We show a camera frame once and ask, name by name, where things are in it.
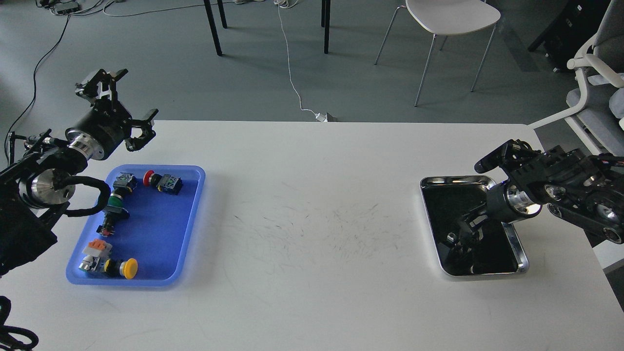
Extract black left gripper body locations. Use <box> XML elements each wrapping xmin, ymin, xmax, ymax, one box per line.
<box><xmin>65</xmin><ymin>108</ymin><xmax>132</xmax><ymax>160</ymax></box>

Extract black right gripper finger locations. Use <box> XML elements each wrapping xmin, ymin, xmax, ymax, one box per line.
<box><xmin>470</xmin><ymin>219</ymin><xmax>502</xmax><ymax>274</ymax></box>
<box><xmin>447</xmin><ymin>207</ymin><xmax>488</xmax><ymax>254</ymax></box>

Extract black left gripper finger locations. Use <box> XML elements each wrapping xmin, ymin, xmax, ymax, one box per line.
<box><xmin>75</xmin><ymin>69</ymin><xmax>129</xmax><ymax>115</ymax></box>
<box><xmin>124</xmin><ymin>108</ymin><xmax>159</xmax><ymax>152</ymax></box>

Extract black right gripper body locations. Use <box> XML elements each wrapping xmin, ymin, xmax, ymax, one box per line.
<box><xmin>486</xmin><ymin>181</ymin><xmax>542</xmax><ymax>223</ymax></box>

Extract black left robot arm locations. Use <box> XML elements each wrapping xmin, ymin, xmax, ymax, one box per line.
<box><xmin>0</xmin><ymin>69</ymin><xmax>158</xmax><ymax>274</ymax></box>

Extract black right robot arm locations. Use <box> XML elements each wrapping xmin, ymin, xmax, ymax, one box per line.
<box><xmin>444</xmin><ymin>139</ymin><xmax>624</xmax><ymax>273</ymax></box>

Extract shiny metal tray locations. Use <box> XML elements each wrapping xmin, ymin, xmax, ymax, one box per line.
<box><xmin>420</xmin><ymin>175</ymin><xmax>529</xmax><ymax>280</ymax></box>

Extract blue plastic tray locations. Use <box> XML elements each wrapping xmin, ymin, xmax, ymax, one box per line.
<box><xmin>65</xmin><ymin>164</ymin><xmax>206</xmax><ymax>287</ymax></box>

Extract orange grey contact block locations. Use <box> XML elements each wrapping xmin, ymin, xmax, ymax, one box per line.
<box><xmin>82</xmin><ymin>238</ymin><xmax>112</xmax><ymax>258</ymax></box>

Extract grey office chair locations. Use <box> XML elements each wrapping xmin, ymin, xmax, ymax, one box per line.
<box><xmin>528</xmin><ymin>0</ymin><xmax>624</xmax><ymax>157</ymax></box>

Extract black cabinet in corner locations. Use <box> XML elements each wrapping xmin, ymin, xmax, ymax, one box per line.
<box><xmin>528</xmin><ymin>0</ymin><xmax>611</xmax><ymax>73</ymax></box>

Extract white power adapter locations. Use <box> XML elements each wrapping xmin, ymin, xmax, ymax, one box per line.
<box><xmin>315</xmin><ymin>113</ymin><xmax>337</xmax><ymax>122</ymax></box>

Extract white chair with metal legs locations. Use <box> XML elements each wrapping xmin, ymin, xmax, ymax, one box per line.
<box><xmin>374</xmin><ymin>0</ymin><xmax>502</xmax><ymax>107</ymax></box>

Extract black table legs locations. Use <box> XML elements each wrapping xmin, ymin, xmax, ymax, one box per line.
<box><xmin>203</xmin><ymin>0</ymin><xmax>332</xmax><ymax>57</ymax></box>

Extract green push button switch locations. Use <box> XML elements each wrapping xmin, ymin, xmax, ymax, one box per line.
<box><xmin>107</xmin><ymin>173</ymin><xmax>137</xmax><ymax>208</ymax></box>

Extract red push button switch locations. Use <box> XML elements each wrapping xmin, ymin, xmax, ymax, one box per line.
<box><xmin>142</xmin><ymin>170</ymin><xmax>183</xmax><ymax>195</ymax></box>

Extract black cable on floor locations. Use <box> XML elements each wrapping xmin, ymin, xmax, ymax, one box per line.
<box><xmin>4</xmin><ymin>0</ymin><xmax>205</xmax><ymax>146</ymax></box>

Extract yellow push button switch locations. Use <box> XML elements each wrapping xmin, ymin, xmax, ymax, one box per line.
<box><xmin>78</xmin><ymin>255</ymin><xmax>138</xmax><ymax>280</ymax></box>

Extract black braided cable loop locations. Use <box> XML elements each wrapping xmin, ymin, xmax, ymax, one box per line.
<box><xmin>0</xmin><ymin>295</ymin><xmax>39</xmax><ymax>351</ymax></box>

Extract white cable on floor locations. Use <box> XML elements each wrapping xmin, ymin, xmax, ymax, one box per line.
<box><xmin>273</xmin><ymin>0</ymin><xmax>322</xmax><ymax>117</ymax></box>

